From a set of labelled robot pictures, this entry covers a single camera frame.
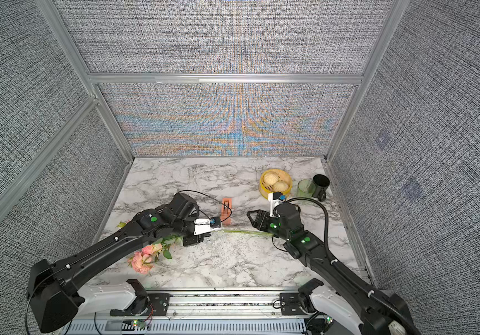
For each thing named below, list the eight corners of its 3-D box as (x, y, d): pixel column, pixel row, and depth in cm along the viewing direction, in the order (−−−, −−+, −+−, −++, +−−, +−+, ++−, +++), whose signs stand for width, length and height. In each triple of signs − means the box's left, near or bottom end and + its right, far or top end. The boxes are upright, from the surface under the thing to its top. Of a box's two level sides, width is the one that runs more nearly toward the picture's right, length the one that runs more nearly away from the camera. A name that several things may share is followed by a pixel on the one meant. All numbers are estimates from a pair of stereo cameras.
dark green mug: (306, 200, 104) (312, 189, 96) (310, 184, 110) (316, 172, 103) (321, 205, 102) (327, 193, 95) (324, 189, 109) (331, 177, 101)
